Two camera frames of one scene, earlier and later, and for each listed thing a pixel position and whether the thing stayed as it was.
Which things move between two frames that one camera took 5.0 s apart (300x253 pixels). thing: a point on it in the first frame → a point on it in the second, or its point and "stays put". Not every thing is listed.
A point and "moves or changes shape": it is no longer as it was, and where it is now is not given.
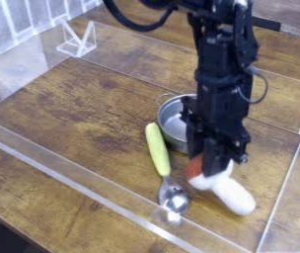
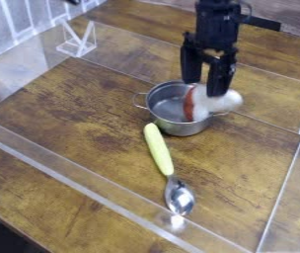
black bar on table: (266, 24) stays put
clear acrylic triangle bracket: (75, 45) stays put
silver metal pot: (174, 126) moves or changes shape
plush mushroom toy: (233, 195) moves or changes shape
